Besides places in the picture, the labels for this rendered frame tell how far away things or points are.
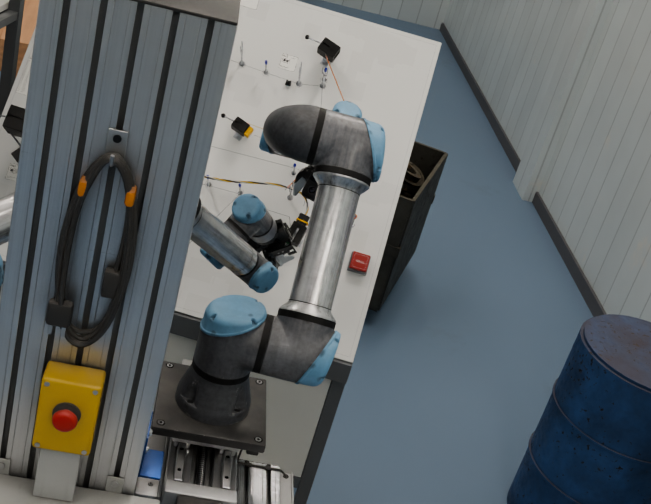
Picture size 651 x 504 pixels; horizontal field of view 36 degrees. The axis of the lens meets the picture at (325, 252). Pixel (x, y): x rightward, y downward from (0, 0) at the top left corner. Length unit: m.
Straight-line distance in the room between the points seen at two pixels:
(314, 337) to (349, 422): 2.22
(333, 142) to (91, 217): 0.67
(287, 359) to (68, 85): 0.77
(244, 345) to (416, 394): 2.57
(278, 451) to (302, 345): 1.21
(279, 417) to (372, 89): 1.02
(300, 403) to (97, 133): 1.73
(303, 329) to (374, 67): 1.34
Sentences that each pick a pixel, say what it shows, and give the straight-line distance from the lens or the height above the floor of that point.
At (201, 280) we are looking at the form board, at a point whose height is 0.95.
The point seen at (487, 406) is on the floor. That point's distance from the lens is 4.53.
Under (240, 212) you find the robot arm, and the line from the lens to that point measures 2.42.
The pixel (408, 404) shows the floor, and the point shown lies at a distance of 4.34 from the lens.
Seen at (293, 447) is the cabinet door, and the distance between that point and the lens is 3.07.
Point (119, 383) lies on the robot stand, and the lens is 1.57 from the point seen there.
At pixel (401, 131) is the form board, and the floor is 1.41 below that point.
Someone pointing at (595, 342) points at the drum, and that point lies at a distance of 3.61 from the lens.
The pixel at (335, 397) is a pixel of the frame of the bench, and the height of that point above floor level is 0.72.
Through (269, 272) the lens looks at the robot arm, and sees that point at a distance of 2.33.
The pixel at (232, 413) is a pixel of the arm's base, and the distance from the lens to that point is 1.99.
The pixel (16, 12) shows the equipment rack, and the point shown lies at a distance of 3.16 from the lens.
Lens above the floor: 2.37
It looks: 26 degrees down
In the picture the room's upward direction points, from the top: 16 degrees clockwise
